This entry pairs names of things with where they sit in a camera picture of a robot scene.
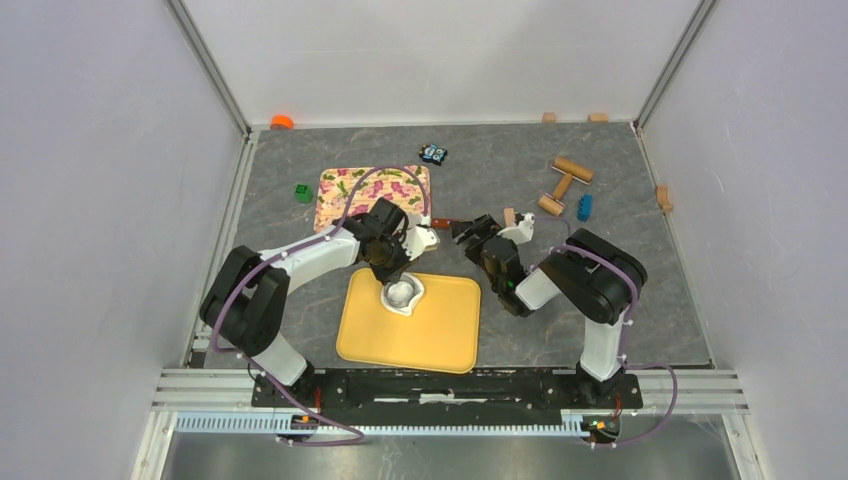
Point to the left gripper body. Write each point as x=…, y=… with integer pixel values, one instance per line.
x=391, y=260

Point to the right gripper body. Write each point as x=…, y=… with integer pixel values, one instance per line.
x=484, y=230

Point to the white dough ball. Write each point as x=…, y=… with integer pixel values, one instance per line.
x=402, y=296

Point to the yellow cutting mat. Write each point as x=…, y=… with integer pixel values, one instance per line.
x=440, y=335

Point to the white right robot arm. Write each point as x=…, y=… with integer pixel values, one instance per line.
x=601, y=280

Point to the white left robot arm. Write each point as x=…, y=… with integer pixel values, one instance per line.
x=246, y=301

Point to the small wooden block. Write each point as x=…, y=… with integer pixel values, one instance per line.
x=509, y=215

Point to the floral pattern tray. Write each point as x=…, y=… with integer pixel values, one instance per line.
x=336, y=185

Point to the blue plastic block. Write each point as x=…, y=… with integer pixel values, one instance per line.
x=585, y=208

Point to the green plastic block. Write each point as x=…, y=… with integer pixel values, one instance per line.
x=304, y=194

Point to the black patterned small box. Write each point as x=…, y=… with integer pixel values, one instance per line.
x=433, y=154

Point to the orange plastic cap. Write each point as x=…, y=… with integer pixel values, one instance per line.
x=281, y=122

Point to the wooden piece right edge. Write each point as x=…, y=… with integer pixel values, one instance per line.
x=663, y=199

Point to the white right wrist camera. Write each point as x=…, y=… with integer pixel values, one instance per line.
x=520, y=230

